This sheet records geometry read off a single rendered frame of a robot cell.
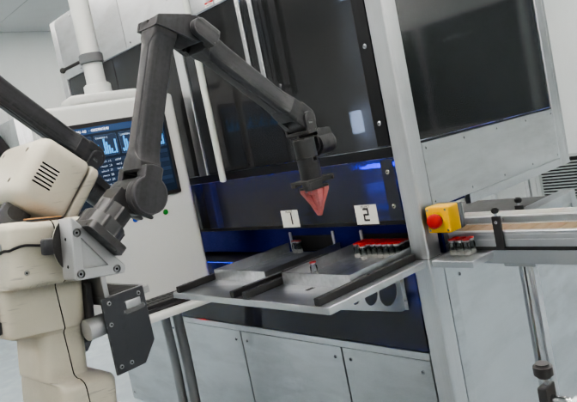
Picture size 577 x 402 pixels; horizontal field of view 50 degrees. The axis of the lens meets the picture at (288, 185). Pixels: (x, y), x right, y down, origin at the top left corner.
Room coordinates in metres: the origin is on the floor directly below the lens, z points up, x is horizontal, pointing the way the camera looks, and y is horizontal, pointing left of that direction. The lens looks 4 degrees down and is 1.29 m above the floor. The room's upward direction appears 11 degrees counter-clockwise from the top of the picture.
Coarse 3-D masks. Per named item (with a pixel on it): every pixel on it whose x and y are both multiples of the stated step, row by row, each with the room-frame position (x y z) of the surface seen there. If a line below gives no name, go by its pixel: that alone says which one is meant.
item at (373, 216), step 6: (366, 204) 1.81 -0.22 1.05; (372, 204) 1.80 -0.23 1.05; (360, 210) 1.84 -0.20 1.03; (366, 210) 1.82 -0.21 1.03; (372, 210) 1.80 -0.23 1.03; (360, 216) 1.84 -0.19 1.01; (366, 216) 1.82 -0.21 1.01; (372, 216) 1.80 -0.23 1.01; (360, 222) 1.84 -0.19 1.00; (366, 222) 1.82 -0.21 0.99; (372, 222) 1.81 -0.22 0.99; (378, 222) 1.79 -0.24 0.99
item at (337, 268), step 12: (336, 252) 1.90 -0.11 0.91; (348, 252) 1.93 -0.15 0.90; (408, 252) 1.73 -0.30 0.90; (324, 264) 1.85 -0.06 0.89; (336, 264) 1.86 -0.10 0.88; (348, 264) 1.83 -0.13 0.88; (360, 264) 1.79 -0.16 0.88; (372, 264) 1.76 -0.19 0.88; (384, 264) 1.65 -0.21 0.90; (288, 276) 1.72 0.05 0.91; (300, 276) 1.68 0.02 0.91; (312, 276) 1.65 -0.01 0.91; (324, 276) 1.62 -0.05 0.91; (336, 276) 1.58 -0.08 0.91; (348, 276) 1.55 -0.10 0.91; (360, 276) 1.58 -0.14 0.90
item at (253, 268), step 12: (264, 252) 2.14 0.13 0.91; (276, 252) 2.18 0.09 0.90; (288, 252) 2.22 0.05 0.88; (312, 252) 2.13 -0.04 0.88; (324, 252) 1.98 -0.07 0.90; (240, 264) 2.07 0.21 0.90; (252, 264) 2.10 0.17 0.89; (264, 264) 2.08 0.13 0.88; (276, 264) 2.04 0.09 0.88; (288, 264) 1.87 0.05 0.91; (216, 276) 1.99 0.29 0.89; (228, 276) 1.94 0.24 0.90; (240, 276) 1.89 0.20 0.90; (252, 276) 1.85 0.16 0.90; (264, 276) 1.80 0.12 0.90
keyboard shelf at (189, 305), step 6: (192, 300) 2.10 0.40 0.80; (174, 306) 2.06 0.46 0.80; (180, 306) 2.05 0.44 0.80; (186, 306) 2.05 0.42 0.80; (192, 306) 2.06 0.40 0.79; (198, 306) 2.07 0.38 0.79; (156, 312) 2.03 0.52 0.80; (162, 312) 2.01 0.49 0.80; (168, 312) 2.01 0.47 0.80; (174, 312) 2.02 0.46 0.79; (180, 312) 2.03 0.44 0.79; (150, 318) 1.98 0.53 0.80; (156, 318) 1.98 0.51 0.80; (162, 318) 1.99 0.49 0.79
